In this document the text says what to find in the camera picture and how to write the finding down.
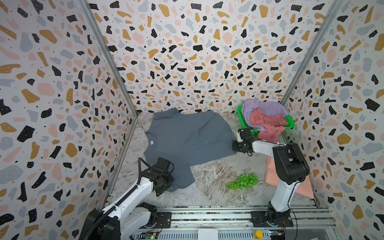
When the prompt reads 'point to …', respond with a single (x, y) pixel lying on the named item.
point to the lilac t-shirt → (270, 108)
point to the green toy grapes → (245, 180)
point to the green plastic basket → (290, 120)
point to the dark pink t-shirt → (274, 125)
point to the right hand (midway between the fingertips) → (231, 143)
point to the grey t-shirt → (184, 138)
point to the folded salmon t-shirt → (304, 188)
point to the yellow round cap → (258, 234)
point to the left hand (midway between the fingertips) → (173, 180)
